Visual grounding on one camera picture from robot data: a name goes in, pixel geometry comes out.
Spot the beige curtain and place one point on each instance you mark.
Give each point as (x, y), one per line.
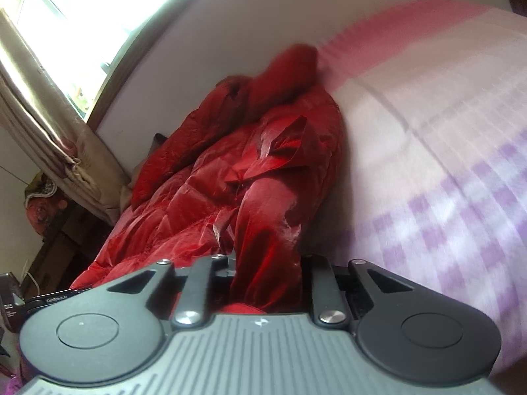
(53, 123)

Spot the colourful patterned cloth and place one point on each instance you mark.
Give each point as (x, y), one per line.
(41, 210)

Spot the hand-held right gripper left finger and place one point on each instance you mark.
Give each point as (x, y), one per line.
(201, 286)

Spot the dark wooden furniture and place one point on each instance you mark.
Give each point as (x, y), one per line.
(61, 251)

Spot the pink purple checked bed sheet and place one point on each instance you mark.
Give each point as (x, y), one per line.
(432, 152)

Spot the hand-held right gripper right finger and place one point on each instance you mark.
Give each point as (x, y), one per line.
(325, 288)

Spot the red down jacket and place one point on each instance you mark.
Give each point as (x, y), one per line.
(247, 173)

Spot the window with wooden frame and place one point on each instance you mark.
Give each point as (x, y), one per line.
(82, 8)

